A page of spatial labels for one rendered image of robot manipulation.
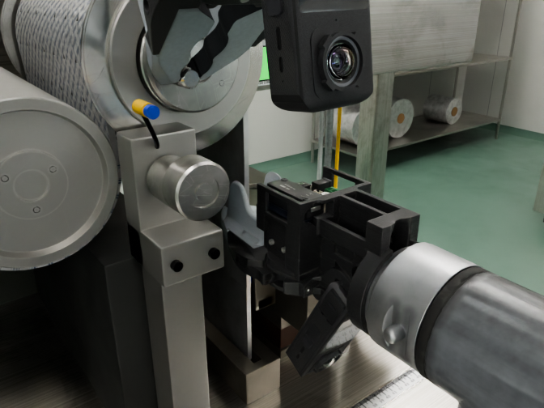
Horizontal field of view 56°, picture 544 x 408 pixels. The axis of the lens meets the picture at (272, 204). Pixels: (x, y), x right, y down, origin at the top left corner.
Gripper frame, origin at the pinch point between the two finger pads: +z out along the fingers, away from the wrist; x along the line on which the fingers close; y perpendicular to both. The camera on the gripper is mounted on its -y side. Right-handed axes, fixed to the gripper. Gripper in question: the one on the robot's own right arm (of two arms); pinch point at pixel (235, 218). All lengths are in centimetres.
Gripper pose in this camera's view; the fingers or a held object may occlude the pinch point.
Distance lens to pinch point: 49.9
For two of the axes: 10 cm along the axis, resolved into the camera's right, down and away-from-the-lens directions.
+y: 0.0, -9.2, -3.9
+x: -8.0, 2.4, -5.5
